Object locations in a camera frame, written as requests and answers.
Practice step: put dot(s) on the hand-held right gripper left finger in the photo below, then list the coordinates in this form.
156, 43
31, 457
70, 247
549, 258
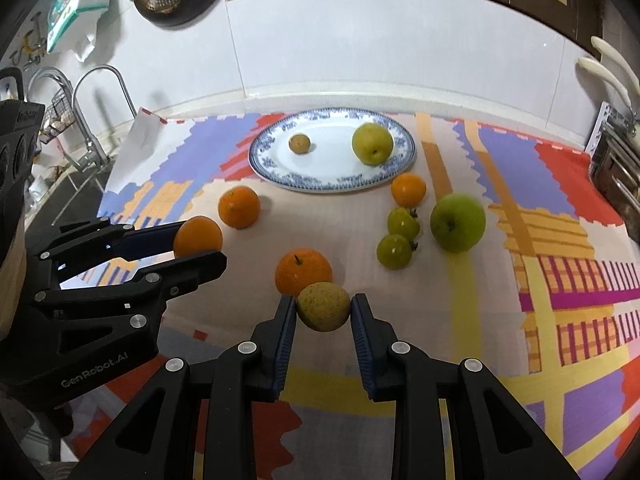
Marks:
285, 340

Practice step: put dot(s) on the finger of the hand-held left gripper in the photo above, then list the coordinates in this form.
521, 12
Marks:
150, 240
200, 265

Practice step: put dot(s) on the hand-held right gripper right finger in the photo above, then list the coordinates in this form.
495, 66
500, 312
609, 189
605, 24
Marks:
362, 345

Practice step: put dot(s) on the orange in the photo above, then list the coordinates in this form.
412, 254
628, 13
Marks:
300, 270
198, 236
408, 189
239, 207

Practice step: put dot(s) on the yellow-brown kiwi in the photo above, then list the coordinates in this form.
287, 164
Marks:
323, 307

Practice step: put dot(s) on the small green lime front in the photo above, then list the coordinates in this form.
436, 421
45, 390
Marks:
394, 251

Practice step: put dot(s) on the small green lime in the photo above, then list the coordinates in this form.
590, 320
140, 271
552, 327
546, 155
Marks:
403, 223
394, 251

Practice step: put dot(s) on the small green lime back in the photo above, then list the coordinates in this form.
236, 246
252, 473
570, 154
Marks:
403, 223

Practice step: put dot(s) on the blue patterned white plate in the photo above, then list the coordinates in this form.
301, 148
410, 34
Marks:
280, 162

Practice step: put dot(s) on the green apple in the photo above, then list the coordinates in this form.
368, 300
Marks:
457, 223

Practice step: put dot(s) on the stainless steel sink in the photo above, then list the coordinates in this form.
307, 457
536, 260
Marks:
65, 195

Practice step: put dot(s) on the large chrome faucet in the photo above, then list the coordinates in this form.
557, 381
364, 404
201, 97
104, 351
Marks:
90, 135

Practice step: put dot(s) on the colourful patterned tablecloth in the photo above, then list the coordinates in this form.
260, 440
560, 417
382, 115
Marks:
340, 220

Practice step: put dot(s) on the small brown round fruit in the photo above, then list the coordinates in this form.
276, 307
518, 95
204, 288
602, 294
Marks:
300, 142

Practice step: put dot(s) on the thin gooseneck faucet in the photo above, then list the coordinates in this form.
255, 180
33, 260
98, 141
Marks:
117, 77

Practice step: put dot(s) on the yellow-green pear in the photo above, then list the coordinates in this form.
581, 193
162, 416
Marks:
372, 143

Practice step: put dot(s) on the yellow wall tap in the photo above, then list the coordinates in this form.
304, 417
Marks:
27, 45

